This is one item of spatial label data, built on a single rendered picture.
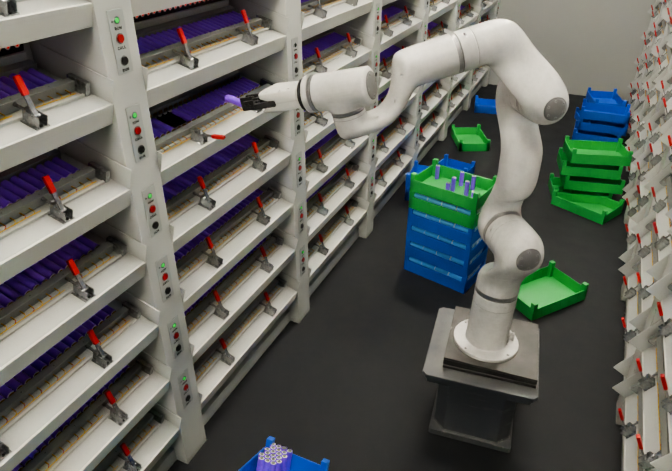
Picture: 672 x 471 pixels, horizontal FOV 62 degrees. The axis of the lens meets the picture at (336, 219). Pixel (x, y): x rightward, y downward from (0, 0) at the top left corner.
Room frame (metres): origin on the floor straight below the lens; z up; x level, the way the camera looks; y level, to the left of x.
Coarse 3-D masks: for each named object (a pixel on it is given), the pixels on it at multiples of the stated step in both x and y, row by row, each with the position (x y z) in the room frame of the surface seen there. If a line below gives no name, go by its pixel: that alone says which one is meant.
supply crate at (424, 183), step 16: (416, 176) 2.09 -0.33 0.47; (432, 176) 2.22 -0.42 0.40; (448, 176) 2.19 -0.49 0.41; (464, 176) 2.15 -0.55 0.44; (480, 176) 2.11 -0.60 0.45; (496, 176) 2.06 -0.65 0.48; (416, 192) 2.07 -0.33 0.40; (432, 192) 2.02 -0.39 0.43; (448, 192) 1.98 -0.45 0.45; (480, 192) 2.06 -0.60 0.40; (464, 208) 1.93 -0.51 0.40
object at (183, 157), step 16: (256, 80) 1.76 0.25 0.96; (272, 80) 1.73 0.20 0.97; (240, 112) 1.54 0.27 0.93; (176, 128) 1.37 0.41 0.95; (224, 128) 1.43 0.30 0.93; (240, 128) 1.47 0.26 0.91; (192, 144) 1.31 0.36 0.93; (208, 144) 1.33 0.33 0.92; (224, 144) 1.40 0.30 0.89; (160, 160) 1.16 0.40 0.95; (176, 160) 1.23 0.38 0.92; (192, 160) 1.28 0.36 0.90; (176, 176) 1.23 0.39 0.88
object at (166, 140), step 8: (264, 88) 1.68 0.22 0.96; (232, 104) 1.52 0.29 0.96; (216, 112) 1.46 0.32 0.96; (224, 112) 1.48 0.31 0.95; (232, 112) 1.50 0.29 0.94; (200, 120) 1.39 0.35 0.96; (208, 120) 1.42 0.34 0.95; (184, 128) 1.34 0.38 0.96; (192, 128) 1.36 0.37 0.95; (208, 128) 1.39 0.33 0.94; (168, 136) 1.28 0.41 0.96; (176, 136) 1.30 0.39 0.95; (184, 136) 1.33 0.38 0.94; (160, 144) 1.24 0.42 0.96; (168, 144) 1.27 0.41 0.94
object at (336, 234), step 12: (348, 204) 2.32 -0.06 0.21; (360, 204) 2.36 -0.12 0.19; (336, 216) 2.21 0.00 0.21; (348, 216) 2.21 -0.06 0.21; (360, 216) 2.29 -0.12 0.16; (324, 228) 2.10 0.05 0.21; (336, 228) 2.14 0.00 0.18; (348, 228) 2.17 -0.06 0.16; (312, 240) 2.00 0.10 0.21; (324, 240) 2.04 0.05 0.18; (336, 240) 2.07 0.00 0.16; (312, 252) 1.94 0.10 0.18; (324, 252) 1.96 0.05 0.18; (312, 264) 1.88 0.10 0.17; (324, 264) 1.95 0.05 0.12; (312, 276) 1.84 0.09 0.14
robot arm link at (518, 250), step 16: (496, 224) 1.27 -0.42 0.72; (512, 224) 1.24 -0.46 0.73; (528, 224) 1.26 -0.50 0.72; (496, 240) 1.23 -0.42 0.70; (512, 240) 1.19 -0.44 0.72; (528, 240) 1.18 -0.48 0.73; (496, 256) 1.20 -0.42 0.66; (512, 256) 1.16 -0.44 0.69; (528, 256) 1.16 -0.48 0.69; (480, 272) 1.28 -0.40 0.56; (496, 272) 1.19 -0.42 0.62; (512, 272) 1.17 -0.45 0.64; (528, 272) 1.17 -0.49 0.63; (480, 288) 1.25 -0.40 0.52; (496, 288) 1.22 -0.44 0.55; (512, 288) 1.22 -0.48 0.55
